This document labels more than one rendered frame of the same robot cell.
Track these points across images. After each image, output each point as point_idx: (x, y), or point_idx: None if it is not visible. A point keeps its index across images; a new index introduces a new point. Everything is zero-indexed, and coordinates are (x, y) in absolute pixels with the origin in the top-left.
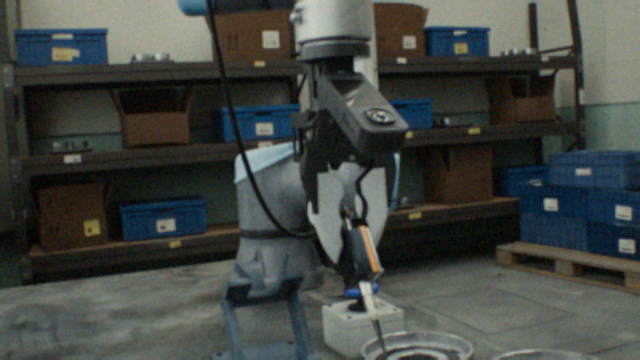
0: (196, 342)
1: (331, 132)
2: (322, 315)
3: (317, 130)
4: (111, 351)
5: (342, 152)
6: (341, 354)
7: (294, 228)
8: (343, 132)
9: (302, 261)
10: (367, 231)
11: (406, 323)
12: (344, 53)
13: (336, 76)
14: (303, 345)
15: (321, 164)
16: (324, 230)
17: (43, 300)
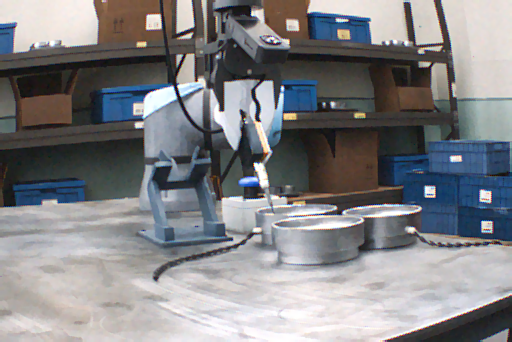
0: (123, 229)
1: (235, 53)
2: (218, 219)
3: (225, 52)
4: (65, 231)
5: (242, 67)
6: (237, 231)
7: (192, 155)
8: (243, 54)
9: None
10: (260, 125)
11: None
12: (245, 3)
13: (239, 18)
14: (209, 216)
15: (227, 75)
16: (228, 123)
17: (3, 213)
